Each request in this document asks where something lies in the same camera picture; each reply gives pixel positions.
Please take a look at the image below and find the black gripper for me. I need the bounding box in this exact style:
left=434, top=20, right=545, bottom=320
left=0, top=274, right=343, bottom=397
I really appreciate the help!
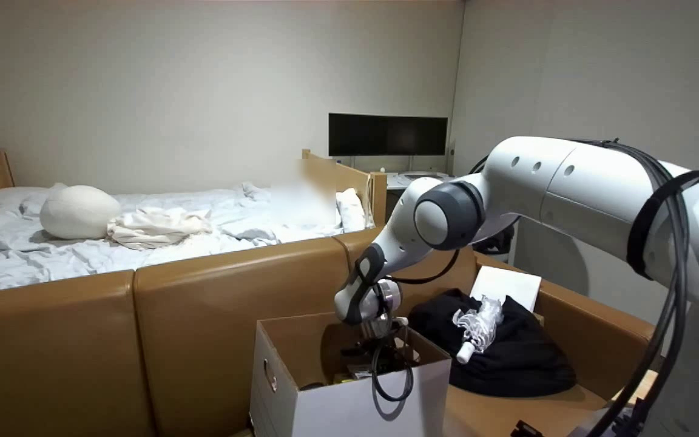
left=348, top=315, right=417, bottom=383

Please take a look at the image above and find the umbrella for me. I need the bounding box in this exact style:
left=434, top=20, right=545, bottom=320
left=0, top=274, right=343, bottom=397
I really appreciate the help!
left=452, top=293, right=507, bottom=367

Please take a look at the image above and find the white cardboard box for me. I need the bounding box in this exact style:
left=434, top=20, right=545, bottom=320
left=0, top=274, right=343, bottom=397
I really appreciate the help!
left=248, top=312, right=453, bottom=437

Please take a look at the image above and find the white paper sheet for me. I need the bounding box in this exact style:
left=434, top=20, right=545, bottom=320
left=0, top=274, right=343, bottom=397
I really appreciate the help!
left=469, top=264, right=544, bottom=314

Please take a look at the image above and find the black cloth pile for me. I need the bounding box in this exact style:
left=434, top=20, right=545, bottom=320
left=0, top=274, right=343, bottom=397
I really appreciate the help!
left=407, top=286, right=578, bottom=401

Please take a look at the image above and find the white desk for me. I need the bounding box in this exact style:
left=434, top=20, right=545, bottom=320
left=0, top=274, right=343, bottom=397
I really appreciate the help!
left=384, top=168, right=453, bottom=194

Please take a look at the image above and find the grey rounded chair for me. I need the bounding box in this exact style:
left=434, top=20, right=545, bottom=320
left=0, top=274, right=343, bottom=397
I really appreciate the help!
left=514, top=217, right=593, bottom=298

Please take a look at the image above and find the black computer monitor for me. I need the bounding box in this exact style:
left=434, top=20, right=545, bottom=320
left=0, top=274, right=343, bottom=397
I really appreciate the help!
left=327, top=113, right=452, bottom=160

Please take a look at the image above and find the cream crumpled cloth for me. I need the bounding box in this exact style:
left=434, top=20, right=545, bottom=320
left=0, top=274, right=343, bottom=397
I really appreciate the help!
left=105, top=207, right=213, bottom=252

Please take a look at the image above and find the tan leather sofa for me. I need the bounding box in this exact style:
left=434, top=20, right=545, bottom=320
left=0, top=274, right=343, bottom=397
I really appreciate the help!
left=0, top=229, right=668, bottom=437

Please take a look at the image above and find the round white pillow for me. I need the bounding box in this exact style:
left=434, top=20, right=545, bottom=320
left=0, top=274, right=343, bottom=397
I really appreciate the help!
left=38, top=183, right=124, bottom=242

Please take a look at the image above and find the flat white pillow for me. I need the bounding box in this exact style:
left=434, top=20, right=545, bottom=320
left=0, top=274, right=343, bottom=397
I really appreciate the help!
left=0, top=185, right=54, bottom=213

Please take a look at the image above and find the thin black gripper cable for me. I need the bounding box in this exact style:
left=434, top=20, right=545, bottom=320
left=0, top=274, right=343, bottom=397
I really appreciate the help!
left=348, top=240, right=464, bottom=405

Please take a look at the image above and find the wooden bed frame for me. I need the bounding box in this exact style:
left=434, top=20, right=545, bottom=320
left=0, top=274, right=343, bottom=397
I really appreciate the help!
left=0, top=145, right=391, bottom=230

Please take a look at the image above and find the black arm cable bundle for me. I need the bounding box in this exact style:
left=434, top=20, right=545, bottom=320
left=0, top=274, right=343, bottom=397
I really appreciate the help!
left=582, top=139, right=699, bottom=437

